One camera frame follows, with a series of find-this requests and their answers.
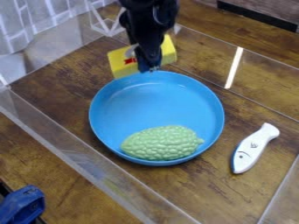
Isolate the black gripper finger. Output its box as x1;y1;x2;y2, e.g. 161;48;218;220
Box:
135;45;163;73

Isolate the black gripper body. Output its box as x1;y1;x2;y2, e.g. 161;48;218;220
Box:
119;0;180;50

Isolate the yellow butter brick toy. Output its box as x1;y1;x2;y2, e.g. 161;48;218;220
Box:
107;34;178;79

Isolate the blue round plastic tray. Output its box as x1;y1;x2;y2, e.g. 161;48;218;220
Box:
89;71;226;166

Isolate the dark baseboard strip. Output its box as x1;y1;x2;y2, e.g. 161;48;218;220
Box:
218;0;299;32

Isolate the green bitter gourd toy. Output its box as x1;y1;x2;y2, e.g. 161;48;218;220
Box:
121;125;205;161

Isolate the white grid curtain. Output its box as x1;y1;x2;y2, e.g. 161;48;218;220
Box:
0;0;117;55

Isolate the white wooden fish toy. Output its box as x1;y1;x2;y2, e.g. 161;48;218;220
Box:
232;122;281;174

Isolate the clear acrylic enclosure wall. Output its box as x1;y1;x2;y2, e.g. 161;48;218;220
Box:
0;0;299;224

